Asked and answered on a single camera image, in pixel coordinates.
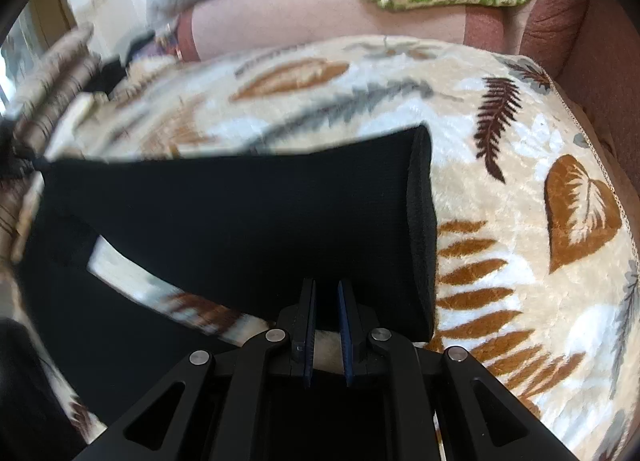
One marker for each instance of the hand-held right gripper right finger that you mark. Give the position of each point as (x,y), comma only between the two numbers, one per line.
(344,331)

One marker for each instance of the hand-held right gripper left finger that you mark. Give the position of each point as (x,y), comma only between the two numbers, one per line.
(310,331)

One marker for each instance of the pink and brown sofa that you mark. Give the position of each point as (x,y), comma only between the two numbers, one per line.
(300,26)

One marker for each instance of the striped beige cloth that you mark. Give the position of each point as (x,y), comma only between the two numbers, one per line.
(55,76)

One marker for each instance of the small dark object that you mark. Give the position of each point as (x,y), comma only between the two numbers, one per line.
(137,48)

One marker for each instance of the black pants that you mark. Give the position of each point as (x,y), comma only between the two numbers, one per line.
(250,216)

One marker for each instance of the leaf print plush blanket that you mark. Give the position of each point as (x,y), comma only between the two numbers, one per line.
(500,291)

